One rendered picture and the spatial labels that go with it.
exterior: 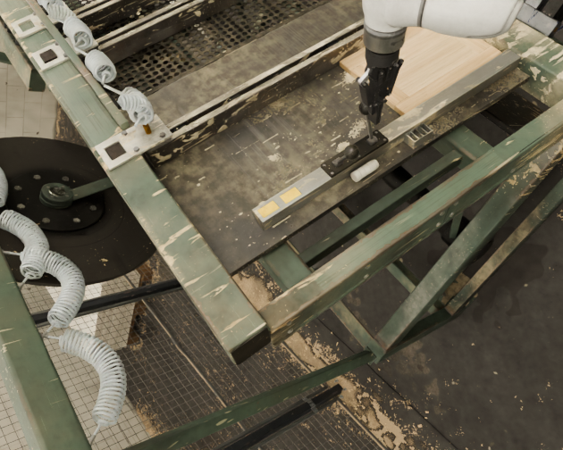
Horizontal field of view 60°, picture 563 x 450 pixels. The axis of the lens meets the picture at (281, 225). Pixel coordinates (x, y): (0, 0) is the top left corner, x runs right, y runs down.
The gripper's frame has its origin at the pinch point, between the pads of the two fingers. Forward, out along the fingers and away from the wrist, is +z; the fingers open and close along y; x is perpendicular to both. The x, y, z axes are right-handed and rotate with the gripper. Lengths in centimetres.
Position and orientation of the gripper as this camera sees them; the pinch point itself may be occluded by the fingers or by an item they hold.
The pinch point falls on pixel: (374, 111)
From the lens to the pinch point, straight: 128.7
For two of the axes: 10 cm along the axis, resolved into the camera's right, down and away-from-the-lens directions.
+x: -5.8, -6.7, 4.7
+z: 0.7, 5.3, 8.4
